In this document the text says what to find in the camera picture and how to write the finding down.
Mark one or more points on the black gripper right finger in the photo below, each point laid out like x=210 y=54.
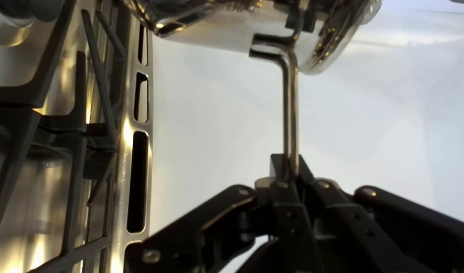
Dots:
x=375 y=230

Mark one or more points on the stainless steel stove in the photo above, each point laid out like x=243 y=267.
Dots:
x=133 y=174

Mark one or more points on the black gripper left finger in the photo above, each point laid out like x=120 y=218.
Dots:
x=267 y=220

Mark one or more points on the silver pot with handles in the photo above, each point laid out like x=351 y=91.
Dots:
x=302 y=36

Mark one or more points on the black cast iron grate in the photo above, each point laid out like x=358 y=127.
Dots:
x=60 y=103

